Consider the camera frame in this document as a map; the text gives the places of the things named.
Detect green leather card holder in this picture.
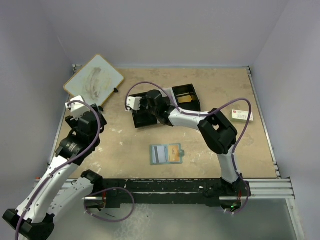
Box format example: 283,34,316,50
149,143,185,166

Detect white card box red logo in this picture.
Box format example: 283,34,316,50
230,109,254,123

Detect black bin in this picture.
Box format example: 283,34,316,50
126,92,158,129
172,84,201,112

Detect card with magnetic stripe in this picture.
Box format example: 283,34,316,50
152,145,166,164

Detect gold card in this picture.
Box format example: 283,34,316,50
177,95,193,104
167,144,180,163

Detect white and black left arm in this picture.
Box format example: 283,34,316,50
2,109,107,240

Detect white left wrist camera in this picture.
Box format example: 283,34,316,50
65,95,90,119

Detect black bin right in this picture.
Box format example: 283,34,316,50
172,84,201,112

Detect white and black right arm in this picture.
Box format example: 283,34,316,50
142,89,249,196

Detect white middle bin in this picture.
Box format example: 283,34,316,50
161,87,174,99

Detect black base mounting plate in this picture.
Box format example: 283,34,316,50
90,178,251,210

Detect yellow rimmed whiteboard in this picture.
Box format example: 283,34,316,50
63,54,125,106

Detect black bin left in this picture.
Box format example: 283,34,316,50
126,92,158,129

